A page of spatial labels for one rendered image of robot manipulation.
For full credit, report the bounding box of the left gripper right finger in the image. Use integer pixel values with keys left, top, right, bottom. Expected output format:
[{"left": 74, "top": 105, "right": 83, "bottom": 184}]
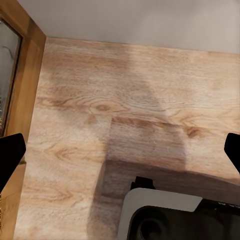
[{"left": 224, "top": 132, "right": 240, "bottom": 173}]

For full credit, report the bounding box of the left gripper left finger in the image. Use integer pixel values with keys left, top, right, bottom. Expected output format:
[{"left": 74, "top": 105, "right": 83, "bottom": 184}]
[{"left": 0, "top": 133, "right": 26, "bottom": 193}]

